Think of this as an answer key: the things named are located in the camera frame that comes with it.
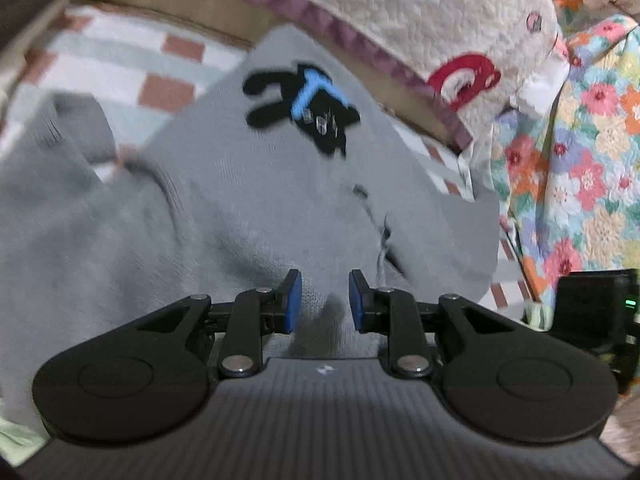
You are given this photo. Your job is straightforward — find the white quilted blanket red print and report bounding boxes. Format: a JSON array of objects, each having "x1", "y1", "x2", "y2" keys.
[{"x1": 245, "y1": 0, "x2": 570, "y2": 145}]

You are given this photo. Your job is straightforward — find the light green blanket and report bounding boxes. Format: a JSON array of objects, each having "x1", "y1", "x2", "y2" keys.
[{"x1": 0, "y1": 401, "x2": 50, "y2": 466}]

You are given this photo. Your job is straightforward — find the floral quilt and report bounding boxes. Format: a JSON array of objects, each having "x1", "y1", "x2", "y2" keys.
[{"x1": 490, "y1": 0, "x2": 639, "y2": 330}]

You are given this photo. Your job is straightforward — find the grey sweater with black cat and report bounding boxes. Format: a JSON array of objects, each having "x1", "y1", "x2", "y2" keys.
[{"x1": 1, "y1": 26, "x2": 499, "y2": 429}]

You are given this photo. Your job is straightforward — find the checkered play mat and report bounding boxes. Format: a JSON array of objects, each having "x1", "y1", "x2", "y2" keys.
[{"x1": 0, "y1": 1, "x2": 534, "y2": 311}]

